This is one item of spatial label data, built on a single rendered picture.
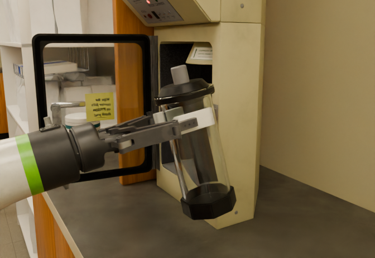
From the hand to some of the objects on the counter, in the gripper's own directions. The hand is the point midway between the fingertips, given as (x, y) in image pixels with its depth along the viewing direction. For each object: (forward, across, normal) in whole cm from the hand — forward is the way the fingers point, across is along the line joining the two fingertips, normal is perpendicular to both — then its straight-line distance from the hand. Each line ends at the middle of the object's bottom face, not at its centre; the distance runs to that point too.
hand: (187, 117), depth 67 cm
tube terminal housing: (+18, +30, +30) cm, 47 cm away
